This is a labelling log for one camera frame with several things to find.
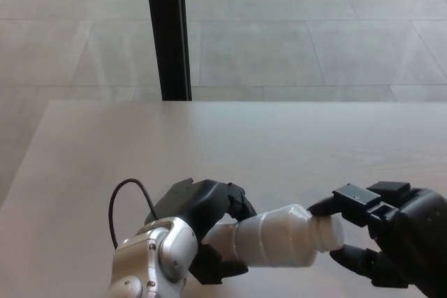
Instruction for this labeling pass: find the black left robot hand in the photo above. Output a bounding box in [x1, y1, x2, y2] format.
[145, 178, 258, 285]

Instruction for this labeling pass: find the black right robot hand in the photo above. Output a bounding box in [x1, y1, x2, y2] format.
[307, 181, 447, 298]

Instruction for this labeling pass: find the white plastic bottle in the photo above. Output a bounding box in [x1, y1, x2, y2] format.
[202, 203, 321, 269]

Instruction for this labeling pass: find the white screw bottle cap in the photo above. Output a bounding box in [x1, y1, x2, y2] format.
[312, 214, 345, 254]

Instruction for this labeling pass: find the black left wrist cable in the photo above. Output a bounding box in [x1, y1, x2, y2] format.
[108, 178, 156, 248]

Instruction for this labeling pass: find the black vertical window frame post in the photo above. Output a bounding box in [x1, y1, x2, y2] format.
[143, 0, 193, 103]

